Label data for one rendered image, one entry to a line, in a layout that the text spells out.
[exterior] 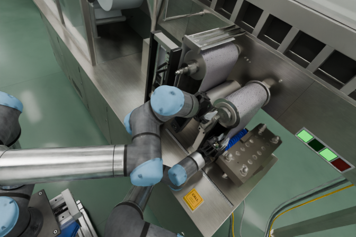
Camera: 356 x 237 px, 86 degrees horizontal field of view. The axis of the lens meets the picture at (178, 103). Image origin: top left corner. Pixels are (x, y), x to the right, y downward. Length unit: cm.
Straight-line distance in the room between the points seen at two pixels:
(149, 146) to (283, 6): 82
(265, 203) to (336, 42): 171
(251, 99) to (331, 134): 39
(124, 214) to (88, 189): 141
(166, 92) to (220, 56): 53
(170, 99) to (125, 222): 32
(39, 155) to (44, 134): 185
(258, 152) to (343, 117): 40
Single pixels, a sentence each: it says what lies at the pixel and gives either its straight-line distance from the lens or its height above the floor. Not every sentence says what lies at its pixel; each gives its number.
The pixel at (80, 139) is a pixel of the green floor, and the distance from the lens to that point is 222.
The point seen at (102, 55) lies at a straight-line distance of 154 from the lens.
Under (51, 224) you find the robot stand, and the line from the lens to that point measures 111.
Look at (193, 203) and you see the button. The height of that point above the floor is 92.
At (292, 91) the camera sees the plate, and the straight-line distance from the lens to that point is 107.
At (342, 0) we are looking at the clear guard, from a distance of 90.
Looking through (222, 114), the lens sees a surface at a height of 126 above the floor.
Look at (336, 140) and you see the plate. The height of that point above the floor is 127.
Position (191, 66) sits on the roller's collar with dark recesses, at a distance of 86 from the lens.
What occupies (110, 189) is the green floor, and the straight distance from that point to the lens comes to 196.
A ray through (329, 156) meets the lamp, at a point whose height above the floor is 118.
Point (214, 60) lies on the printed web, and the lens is 90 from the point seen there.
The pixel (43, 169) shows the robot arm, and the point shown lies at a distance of 49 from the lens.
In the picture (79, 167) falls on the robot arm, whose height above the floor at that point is 144.
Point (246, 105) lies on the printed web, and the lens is 89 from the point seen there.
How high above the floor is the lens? 186
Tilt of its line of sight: 47 degrees down
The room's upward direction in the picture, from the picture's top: 17 degrees clockwise
